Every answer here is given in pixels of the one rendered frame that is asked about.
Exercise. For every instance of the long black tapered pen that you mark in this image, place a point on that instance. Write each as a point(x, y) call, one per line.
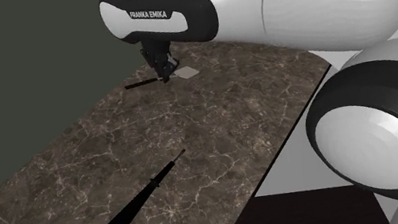
point(120, 222)

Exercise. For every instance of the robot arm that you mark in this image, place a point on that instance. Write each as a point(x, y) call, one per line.
point(325, 1)

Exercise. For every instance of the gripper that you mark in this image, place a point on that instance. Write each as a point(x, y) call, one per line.
point(156, 54)

